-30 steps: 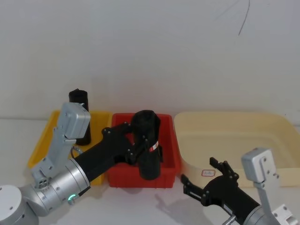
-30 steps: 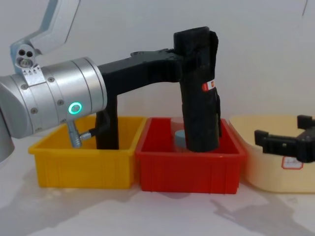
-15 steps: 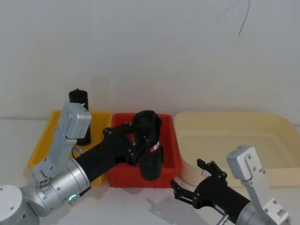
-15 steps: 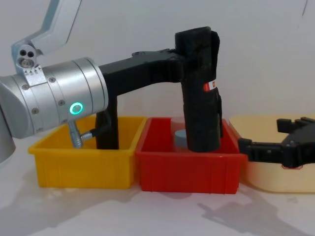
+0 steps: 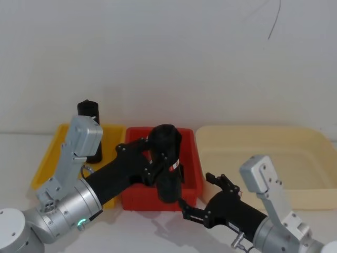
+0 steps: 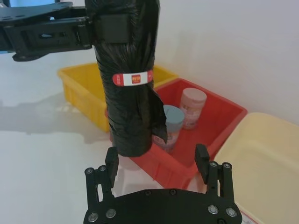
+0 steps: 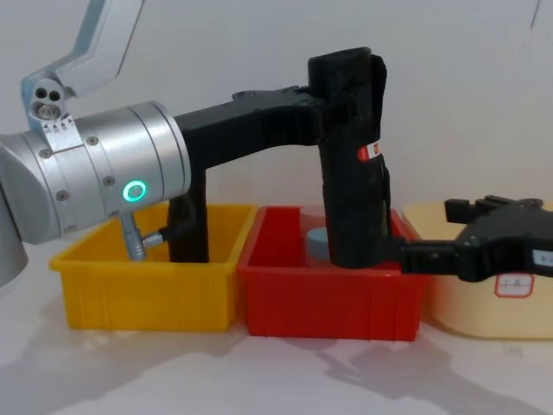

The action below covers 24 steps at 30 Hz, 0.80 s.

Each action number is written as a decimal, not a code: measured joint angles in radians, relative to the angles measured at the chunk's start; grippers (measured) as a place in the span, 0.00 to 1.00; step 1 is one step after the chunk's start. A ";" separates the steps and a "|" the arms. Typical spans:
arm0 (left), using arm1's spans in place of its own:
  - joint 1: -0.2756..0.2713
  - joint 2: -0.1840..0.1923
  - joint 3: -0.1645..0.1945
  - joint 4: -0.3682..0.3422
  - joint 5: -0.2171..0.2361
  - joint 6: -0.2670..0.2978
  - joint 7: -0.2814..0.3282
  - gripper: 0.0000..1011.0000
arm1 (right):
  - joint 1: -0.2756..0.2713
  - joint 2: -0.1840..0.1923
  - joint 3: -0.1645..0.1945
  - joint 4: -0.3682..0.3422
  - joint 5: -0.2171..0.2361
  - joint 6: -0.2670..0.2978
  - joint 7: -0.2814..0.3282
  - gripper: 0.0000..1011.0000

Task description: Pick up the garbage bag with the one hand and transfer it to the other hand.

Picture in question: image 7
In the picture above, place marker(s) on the black fabric-wrapped cylinder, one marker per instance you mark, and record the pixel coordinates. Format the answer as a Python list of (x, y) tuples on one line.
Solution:
[(350, 194)]

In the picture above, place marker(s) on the red plastic bin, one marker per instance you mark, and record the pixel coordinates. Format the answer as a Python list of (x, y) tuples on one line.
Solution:
[(328, 302)]

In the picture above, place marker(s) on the yellow plastic bin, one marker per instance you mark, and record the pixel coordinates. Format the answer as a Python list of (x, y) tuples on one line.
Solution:
[(142, 298)]

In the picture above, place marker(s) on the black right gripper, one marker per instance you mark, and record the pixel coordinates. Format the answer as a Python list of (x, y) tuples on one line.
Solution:
[(505, 246)]

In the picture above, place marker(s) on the white paper label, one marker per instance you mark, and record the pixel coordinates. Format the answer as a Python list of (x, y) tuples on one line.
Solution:
[(515, 286)]

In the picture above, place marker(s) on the cream plastic bin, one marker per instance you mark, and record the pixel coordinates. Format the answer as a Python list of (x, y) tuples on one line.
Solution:
[(475, 315)]

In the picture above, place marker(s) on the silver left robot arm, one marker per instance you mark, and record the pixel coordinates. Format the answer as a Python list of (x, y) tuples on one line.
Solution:
[(86, 173)]

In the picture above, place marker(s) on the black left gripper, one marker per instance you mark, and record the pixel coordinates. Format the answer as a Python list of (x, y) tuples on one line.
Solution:
[(216, 129)]

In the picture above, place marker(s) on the clear jar with grey lid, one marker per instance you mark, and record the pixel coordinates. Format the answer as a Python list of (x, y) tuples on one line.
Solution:
[(318, 242)]

